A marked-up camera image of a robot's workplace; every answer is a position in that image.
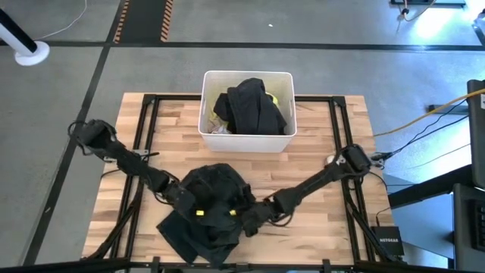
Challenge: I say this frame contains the black power cable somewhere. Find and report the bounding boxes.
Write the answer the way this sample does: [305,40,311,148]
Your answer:
[380,97,470,160]
[388,114,470,156]

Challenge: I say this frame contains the white and black floor pole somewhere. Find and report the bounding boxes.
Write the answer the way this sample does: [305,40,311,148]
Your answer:
[0,7,51,67]

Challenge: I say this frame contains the beige cable with plug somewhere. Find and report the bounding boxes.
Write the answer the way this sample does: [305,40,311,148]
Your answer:
[396,0,439,23]

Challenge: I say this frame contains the black diagonal support bar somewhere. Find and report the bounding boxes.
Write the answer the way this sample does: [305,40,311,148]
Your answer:
[388,165,474,209]

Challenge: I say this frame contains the black keyboard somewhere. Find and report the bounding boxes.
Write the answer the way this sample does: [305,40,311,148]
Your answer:
[469,199,485,243]

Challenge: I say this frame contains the black network switch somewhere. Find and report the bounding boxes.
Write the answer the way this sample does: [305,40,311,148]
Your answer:
[370,225,405,257]

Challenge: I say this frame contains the white cloth garment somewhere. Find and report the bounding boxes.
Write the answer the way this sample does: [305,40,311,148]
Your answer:
[206,115,233,135]

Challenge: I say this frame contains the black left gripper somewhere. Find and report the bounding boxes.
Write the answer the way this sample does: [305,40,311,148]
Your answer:
[163,181,219,232]

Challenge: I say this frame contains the thin white floor cable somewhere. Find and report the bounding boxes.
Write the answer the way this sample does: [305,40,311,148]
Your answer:
[33,0,89,41]

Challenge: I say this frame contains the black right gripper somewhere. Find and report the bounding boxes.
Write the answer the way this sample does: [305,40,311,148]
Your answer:
[226,199,283,239]

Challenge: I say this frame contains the black aluminium table frame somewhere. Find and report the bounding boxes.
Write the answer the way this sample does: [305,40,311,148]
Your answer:
[81,93,408,273]

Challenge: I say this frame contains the black garment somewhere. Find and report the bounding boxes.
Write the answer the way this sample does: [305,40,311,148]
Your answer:
[212,77,288,136]
[155,162,263,267]

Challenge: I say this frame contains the white perforated plastic basket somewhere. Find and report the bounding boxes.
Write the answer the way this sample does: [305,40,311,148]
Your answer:
[197,70,298,154]

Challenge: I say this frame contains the black office desk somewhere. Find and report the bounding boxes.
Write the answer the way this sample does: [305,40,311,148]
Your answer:
[452,183,485,272]

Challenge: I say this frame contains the black computer monitor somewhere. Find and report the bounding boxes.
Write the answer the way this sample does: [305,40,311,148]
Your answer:
[466,78,485,190]

